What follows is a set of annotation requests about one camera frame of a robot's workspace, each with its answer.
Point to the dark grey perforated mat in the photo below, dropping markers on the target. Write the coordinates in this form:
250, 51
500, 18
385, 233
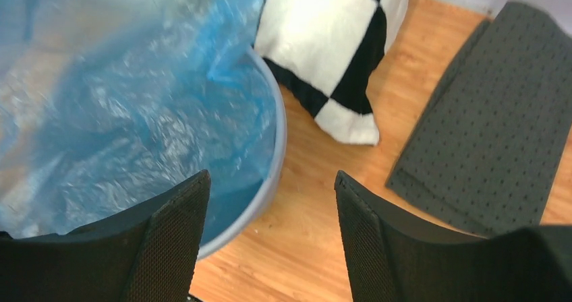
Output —
483, 155

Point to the grey plastic trash bin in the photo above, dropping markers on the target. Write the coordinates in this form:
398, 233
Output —
234, 204

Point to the black white checkered pillow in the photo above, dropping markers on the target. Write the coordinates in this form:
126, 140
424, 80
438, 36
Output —
324, 52

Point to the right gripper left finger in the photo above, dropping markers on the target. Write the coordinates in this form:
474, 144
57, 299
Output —
145, 253

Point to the blue plastic trash bag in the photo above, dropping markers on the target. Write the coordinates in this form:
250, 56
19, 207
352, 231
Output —
107, 103

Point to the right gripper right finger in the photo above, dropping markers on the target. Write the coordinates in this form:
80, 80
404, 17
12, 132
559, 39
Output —
394, 255

